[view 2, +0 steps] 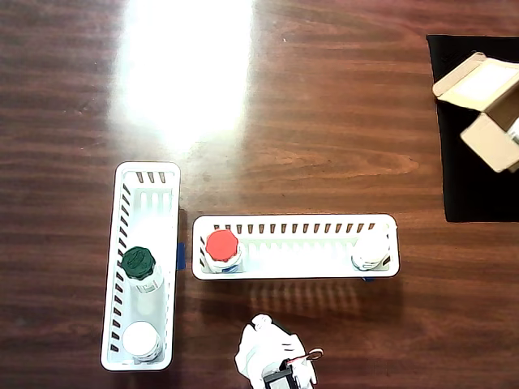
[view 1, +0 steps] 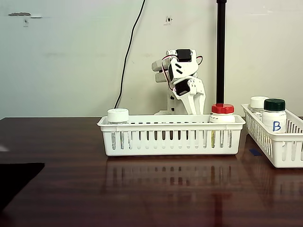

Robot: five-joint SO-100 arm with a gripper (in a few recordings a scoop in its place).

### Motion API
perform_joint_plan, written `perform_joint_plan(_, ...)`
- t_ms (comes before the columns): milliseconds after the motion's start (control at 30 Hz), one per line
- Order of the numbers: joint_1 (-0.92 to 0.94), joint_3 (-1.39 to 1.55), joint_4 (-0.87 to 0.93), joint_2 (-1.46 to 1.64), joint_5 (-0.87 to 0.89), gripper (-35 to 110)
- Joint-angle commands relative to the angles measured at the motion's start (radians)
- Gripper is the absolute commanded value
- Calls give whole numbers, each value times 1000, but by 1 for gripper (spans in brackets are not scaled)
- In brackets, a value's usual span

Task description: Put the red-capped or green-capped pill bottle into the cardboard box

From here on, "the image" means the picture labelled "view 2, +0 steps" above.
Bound cardboard box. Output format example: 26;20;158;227
431;51;519;174

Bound white basket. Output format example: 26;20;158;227
100;160;182;372
190;213;401;280

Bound red-capped bottle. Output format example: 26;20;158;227
201;229;244;275

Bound white-capped bottle basket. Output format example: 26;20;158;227
350;230;392;271
121;321;165;364

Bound black mat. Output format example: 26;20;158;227
426;34;519;223

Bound red white servo wire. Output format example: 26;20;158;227
290;348;324;362

